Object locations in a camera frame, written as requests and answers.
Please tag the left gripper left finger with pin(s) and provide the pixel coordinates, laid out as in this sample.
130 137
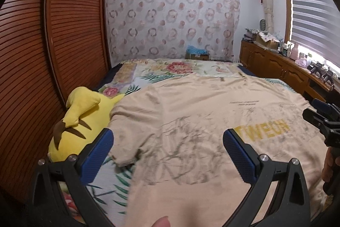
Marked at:
76 171

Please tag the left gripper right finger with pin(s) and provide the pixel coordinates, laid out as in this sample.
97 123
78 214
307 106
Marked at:
289 205

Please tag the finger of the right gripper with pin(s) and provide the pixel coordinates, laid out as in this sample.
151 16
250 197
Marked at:
325 108
317 120

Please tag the beige printed t-shirt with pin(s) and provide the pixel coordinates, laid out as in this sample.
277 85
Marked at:
172 132

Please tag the right hand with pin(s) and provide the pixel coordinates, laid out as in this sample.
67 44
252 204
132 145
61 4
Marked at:
331 167

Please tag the left hand thumb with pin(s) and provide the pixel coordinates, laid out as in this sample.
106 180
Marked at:
162 222

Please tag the floral bed sheet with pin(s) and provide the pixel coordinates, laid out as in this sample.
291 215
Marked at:
110 189

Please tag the yellow plush toy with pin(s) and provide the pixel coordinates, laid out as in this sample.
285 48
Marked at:
87 114

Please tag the pink bottle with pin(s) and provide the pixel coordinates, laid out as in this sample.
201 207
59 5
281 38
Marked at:
294 51

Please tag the brown wooden cabinet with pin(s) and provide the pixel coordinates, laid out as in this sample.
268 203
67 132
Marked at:
266 64

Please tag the cardboard box on cabinet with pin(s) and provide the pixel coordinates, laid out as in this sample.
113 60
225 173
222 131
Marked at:
267 40

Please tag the striped window blind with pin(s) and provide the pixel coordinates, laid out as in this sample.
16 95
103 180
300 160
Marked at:
315 25

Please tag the cardboard box on bed head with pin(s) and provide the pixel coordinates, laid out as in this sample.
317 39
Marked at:
196 53

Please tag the brown louvered wardrobe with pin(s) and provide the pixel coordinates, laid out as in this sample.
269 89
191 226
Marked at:
48 48

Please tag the patterned lace curtain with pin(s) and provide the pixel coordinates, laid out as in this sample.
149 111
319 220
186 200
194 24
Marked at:
149 29

